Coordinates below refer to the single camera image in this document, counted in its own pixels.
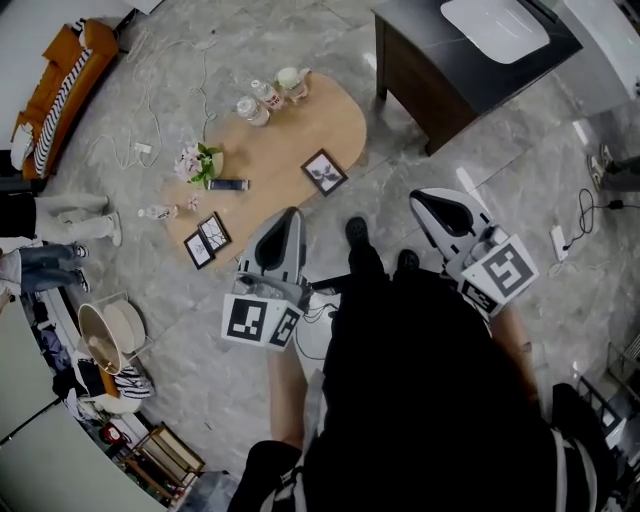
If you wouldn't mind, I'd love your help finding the pile of clothes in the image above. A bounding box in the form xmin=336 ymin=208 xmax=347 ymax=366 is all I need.
xmin=29 ymin=294 xmax=101 ymax=416

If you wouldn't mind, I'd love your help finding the black floor cable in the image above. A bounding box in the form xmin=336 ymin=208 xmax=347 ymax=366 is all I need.
xmin=562 ymin=188 xmax=626 ymax=251

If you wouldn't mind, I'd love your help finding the orange sofa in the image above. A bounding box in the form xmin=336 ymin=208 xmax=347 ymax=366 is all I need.
xmin=10 ymin=18 xmax=121 ymax=181

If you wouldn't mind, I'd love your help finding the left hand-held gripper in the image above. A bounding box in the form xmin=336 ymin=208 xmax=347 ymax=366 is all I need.
xmin=221 ymin=206 xmax=314 ymax=353

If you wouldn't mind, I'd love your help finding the person's left forearm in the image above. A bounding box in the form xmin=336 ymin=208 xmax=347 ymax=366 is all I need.
xmin=267 ymin=344 xmax=310 ymax=449

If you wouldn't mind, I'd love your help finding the white bathtub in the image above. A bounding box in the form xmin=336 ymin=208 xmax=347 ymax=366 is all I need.
xmin=564 ymin=0 xmax=640 ymax=101

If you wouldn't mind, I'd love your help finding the person's left black shoe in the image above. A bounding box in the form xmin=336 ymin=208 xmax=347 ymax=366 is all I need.
xmin=344 ymin=215 xmax=371 ymax=246

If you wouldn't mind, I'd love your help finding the black white striped blanket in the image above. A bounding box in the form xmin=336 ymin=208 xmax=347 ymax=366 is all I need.
xmin=32 ymin=47 xmax=94 ymax=176

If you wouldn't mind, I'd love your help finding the white sink basin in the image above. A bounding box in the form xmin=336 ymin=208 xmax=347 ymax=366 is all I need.
xmin=439 ymin=0 xmax=551 ymax=65

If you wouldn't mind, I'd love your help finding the black metal rack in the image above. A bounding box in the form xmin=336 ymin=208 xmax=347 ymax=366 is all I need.
xmin=574 ymin=344 xmax=640 ymax=451

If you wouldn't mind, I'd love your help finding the vase with pink flowers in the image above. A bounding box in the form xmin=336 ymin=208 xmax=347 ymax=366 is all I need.
xmin=173 ymin=142 xmax=225 ymax=189

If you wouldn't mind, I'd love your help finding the white appliance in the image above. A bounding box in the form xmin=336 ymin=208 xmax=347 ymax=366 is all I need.
xmin=0 ymin=299 xmax=166 ymax=512

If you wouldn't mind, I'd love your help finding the black picture frame with drawing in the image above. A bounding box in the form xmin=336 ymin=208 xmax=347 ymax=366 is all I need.
xmin=183 ymin=230 xmax=217 ymax=271

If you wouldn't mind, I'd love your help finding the wooden coffee table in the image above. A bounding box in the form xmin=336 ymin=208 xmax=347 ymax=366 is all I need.
xmin=159 ymin=71 xmax=369 ymax=271

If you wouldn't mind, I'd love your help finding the person's black clothed body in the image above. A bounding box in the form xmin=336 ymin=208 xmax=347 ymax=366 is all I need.
xmin=234 ymin=234 xmax=619 ymax=512

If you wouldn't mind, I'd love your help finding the glass jar green lid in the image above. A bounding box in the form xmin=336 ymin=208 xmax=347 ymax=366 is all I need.
xmin=274 ymin=66 xmax=312 ymax=104

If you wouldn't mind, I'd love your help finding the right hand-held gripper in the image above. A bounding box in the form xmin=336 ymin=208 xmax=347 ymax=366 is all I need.
xmin=409 ymin=187 xmax=540 ymax=321

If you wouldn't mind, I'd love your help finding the clear bottle red label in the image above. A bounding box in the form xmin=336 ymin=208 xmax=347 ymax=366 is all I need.
xmin=249 ymin=79 xmax=285 ymax=111

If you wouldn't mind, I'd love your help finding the red round object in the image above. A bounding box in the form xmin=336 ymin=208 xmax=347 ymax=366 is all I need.
xmin=99 ymin=422 xmax=132 ymax=446

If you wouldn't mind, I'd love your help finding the black faucet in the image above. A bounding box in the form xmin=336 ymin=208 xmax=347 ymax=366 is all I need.
xmin=527 ymin=0 xmax=559 ymax=24

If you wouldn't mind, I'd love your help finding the black framed leaf picture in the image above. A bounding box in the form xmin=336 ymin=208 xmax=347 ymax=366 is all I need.
xmin=300 ymin=148 xmax=349 ymax=198

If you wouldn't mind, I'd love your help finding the beige round basket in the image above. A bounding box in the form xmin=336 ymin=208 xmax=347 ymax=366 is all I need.
xmin=77 ymin=302 xmax=126 ymax=376

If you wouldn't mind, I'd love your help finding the dark wooden sink cabinet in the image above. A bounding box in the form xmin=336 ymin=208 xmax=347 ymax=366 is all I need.
xmin=372 ymin=0 xmax=584 ymax=157

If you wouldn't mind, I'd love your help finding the white floor cable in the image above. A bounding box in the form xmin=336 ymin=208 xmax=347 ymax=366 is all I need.
xmin=82 ymin=27 xmax=221 ymax=171

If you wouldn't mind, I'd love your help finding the white cushion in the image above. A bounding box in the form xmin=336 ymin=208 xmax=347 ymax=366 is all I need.
xmin=9 ymin=124 xmax=36 ymax=171

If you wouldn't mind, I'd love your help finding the clear bottle pale label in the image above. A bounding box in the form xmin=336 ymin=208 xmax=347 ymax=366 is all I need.
xmin=138 ymin=203 xmax=180 ymax=221

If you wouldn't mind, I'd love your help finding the wooden rack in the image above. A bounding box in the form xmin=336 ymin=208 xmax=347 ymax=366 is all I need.
xmin=122 ymin=424 xmax=206 ymax=501

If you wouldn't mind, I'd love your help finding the clear glass jar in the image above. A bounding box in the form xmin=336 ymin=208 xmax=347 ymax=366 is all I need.
xmin=235 ymin=95 xmax=271 ymax=127

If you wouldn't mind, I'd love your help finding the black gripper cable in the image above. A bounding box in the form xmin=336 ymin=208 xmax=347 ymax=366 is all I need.
xmin=294 ymin=274 xmax=354 ymax=361

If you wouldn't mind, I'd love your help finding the person's right forearm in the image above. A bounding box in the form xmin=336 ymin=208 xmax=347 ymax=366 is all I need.
xmin=492 ymin=302 xmax=544 ymax=406

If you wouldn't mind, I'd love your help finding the striped cloth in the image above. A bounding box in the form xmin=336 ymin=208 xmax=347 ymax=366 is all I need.
xmin=112 ymin=367 xmax=154 ymax=400

